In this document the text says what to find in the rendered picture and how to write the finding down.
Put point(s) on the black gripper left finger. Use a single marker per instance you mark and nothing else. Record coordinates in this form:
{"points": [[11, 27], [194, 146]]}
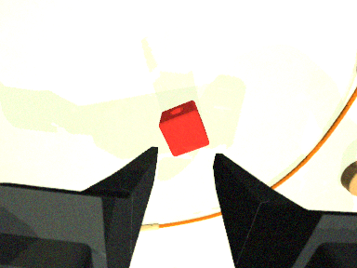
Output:
{"points": [[107, 216]]}

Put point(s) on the red cube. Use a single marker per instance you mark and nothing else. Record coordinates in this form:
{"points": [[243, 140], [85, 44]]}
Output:
{"points": [[183, 128]]}

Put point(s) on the tan round wooden disc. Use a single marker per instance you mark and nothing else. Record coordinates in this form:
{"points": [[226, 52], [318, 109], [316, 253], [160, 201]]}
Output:
{"points": [[348, 178]]}

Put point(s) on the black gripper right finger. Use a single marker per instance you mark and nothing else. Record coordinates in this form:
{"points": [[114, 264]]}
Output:
{"points": [[267, 230]]}

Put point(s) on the orange string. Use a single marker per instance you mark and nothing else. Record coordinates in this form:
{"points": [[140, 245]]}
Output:
{"points": [[156, 226]]}

